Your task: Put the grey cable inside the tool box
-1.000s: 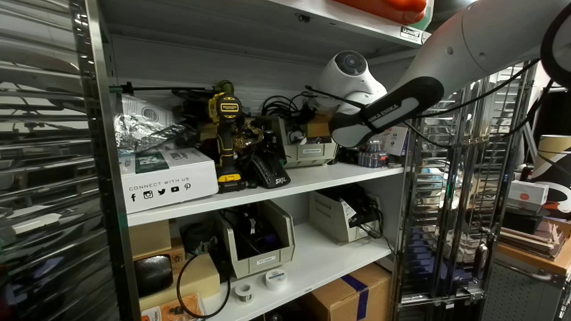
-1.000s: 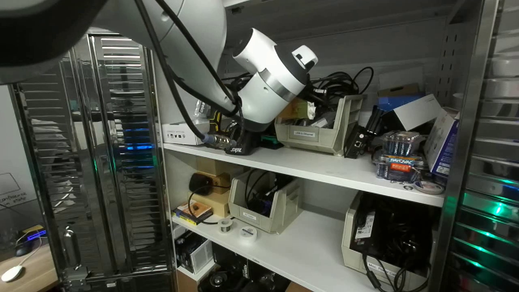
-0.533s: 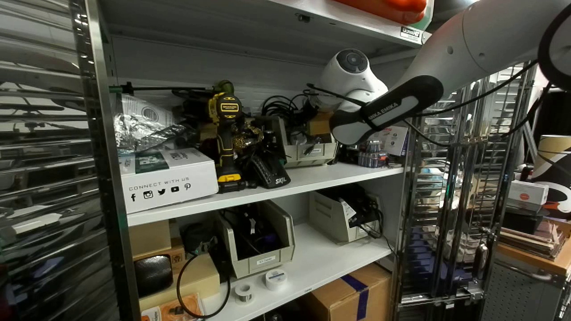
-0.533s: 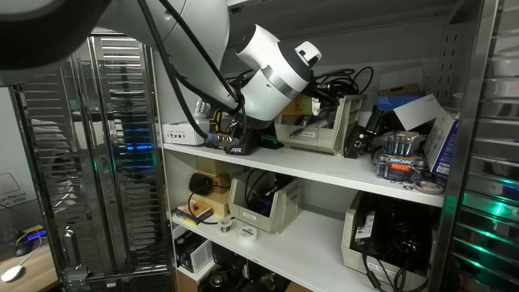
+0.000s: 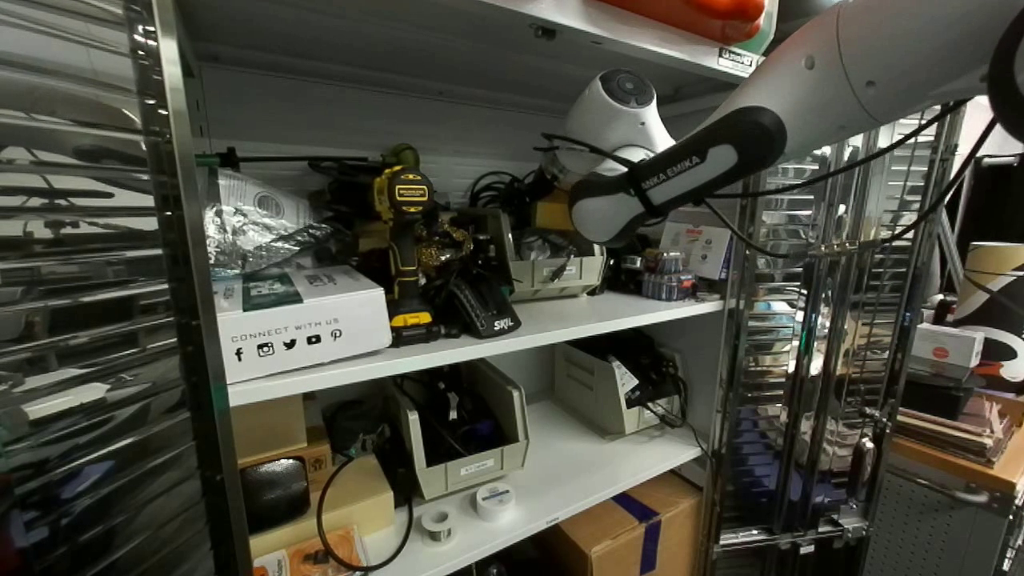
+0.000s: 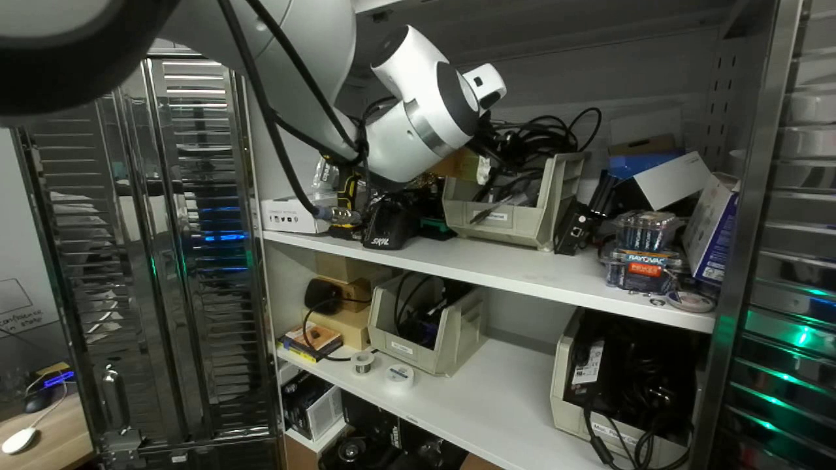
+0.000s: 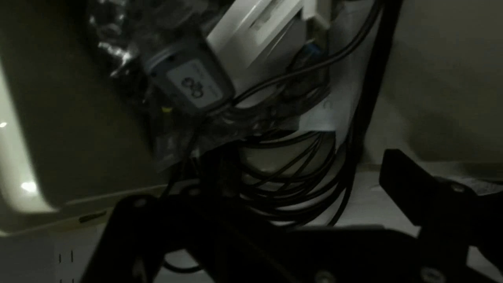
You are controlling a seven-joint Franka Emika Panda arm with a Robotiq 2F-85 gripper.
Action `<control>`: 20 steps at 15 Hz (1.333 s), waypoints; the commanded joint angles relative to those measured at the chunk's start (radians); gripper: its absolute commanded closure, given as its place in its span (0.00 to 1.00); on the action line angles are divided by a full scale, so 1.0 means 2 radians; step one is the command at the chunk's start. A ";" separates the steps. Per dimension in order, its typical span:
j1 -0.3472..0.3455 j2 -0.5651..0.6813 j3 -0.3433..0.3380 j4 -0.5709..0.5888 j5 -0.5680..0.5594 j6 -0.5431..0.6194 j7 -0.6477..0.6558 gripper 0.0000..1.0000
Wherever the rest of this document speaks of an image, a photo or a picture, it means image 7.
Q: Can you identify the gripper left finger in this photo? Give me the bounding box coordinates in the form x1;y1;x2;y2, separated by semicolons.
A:
81;146;252;283

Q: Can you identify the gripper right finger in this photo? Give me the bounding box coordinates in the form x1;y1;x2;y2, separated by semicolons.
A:
378;149;503;283

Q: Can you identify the beige plastic box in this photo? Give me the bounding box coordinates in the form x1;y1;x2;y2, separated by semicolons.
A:
0;0;173;236

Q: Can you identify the white box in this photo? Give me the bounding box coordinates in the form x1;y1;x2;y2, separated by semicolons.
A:
207;0;330;85

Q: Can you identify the clear plastic bag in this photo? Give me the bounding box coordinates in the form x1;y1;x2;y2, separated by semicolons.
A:
86;0;275;173

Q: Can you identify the black pole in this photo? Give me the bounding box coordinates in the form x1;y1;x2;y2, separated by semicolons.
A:
346;0;404;165

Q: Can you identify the grey power adapter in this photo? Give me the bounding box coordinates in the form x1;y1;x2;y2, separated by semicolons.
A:
142;39;236;115

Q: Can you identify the coil of black cable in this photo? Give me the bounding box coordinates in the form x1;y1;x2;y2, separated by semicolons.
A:
232;47;360;228

